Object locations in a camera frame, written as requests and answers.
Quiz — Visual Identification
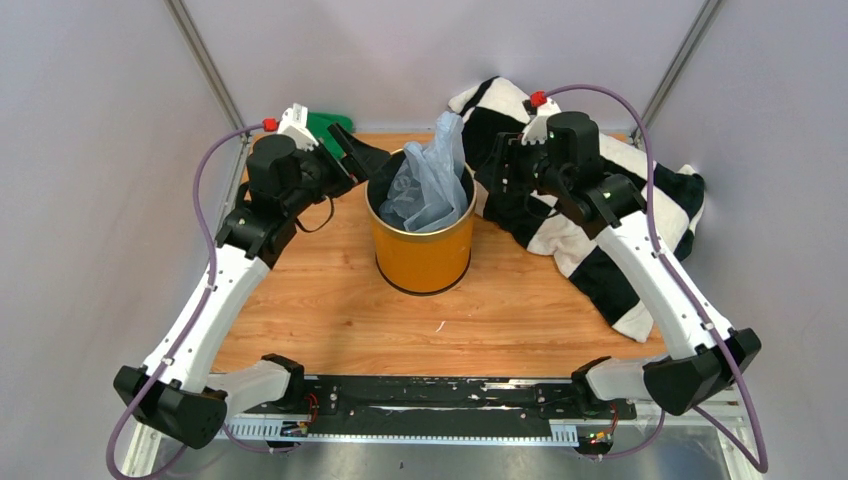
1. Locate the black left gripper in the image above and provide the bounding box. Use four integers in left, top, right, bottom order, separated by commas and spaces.
282, 122, 389, 216

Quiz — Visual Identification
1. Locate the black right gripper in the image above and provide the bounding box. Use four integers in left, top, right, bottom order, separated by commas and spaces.
472, 131, 569, 199

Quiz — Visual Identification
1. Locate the translucent blue plastic bag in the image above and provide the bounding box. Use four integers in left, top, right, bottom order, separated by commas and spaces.
378, 111, 469, 233

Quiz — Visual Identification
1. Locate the orange trash bin gold rim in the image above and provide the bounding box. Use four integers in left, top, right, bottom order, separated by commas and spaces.
365, 149, 478, 296

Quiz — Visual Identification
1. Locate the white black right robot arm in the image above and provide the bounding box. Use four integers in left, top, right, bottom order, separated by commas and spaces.
475, 111, 762, 418

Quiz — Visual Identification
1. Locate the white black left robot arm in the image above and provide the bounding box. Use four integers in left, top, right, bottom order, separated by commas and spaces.
113, 123, 391, 449

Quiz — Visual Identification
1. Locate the green cloth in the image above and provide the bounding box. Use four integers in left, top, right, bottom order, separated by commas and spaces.
307, 110, 355, 159

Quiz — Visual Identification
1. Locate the black white checkered pillow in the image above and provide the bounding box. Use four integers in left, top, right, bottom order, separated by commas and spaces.
447, 76, 706, 344

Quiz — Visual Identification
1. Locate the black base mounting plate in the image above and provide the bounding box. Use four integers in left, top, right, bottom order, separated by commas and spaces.
249, 375, 636, 442

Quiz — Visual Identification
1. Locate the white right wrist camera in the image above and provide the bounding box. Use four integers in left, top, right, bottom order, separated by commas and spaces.
520, 98, 561, 146

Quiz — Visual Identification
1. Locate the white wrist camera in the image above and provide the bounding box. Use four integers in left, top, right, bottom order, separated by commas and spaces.
520, 98, 561, 146
276, 103, 320, 152

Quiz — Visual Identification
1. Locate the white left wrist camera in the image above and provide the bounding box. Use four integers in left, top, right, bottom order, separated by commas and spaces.
276, 103, 320, 152

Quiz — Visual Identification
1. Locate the right aluminium corner post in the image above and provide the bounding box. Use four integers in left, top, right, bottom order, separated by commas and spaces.
641, 0, 725, 128

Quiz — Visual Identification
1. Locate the aluminium corner post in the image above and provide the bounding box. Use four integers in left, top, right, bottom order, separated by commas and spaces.
163, 0, 246, 129
641, 0, 725, 128

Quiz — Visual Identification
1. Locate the left aluminium corner post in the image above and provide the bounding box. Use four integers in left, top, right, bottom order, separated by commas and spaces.
163, 0, 246, 129

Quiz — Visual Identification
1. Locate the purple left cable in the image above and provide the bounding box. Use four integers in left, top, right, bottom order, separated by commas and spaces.
105, 117, 280, 480

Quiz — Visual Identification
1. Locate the aluminium frame rail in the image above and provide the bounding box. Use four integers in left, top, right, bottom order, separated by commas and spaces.
119, 374, 763, 480

